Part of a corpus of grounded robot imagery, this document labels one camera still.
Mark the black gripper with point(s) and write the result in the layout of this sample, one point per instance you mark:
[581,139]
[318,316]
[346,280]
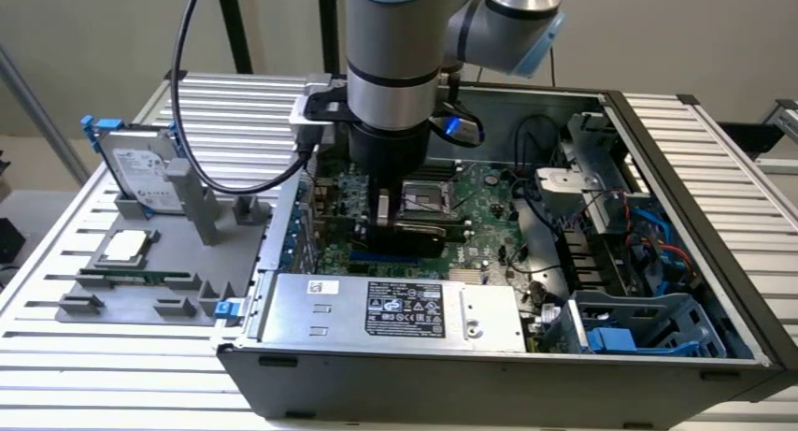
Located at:
[387,153]

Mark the black graphics card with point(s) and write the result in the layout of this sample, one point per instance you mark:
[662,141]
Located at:
[411,244]

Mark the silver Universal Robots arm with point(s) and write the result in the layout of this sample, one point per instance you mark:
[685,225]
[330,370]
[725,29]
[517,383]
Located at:
[390,38]

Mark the CPU socket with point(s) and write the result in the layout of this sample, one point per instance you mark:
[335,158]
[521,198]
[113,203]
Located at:
[430,198]

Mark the green motherboard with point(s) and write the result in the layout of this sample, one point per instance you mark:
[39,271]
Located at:
[493,216]

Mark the black stand pole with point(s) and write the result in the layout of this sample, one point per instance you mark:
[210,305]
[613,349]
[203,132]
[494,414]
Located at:
[329,29]
[235,29]

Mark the silver metal drive cage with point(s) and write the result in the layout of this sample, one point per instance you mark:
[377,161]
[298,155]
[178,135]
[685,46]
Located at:
[593,178]

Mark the silver power supply unit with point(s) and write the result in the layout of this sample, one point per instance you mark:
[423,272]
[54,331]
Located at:
[349,319]

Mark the black table corner cap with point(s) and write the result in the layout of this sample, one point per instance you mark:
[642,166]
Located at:
[177,75]
[688,99]

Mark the grey parts rack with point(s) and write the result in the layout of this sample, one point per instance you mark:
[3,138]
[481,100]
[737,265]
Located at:
[187,262]

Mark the silver hard disk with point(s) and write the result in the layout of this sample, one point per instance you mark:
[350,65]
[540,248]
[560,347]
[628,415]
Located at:
[141,171]

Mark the blue case latch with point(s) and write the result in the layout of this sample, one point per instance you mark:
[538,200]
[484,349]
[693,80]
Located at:
[227,308]

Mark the silver CPU chip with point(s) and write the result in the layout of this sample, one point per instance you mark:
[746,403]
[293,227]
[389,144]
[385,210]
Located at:
[127,246]

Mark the hard disk drive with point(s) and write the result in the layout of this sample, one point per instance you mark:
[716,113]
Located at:
[101,124]

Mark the green RAM stick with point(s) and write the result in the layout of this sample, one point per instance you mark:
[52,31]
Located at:
[134,276]

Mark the black open PC case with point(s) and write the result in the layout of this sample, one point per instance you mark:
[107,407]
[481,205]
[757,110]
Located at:
[500,384]

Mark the grey-blue plastic disk bay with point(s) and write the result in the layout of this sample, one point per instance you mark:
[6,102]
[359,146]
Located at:
[649,323]

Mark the grey metal pole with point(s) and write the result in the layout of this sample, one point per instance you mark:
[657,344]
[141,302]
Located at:
[38,108]

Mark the black box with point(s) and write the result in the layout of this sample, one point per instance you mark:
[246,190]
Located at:
[748,136]

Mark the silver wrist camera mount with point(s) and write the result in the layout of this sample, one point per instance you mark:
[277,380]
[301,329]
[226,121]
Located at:
[315,108]

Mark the aluminium profile frame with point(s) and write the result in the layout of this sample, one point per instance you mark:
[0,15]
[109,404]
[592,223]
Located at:
[780,122]

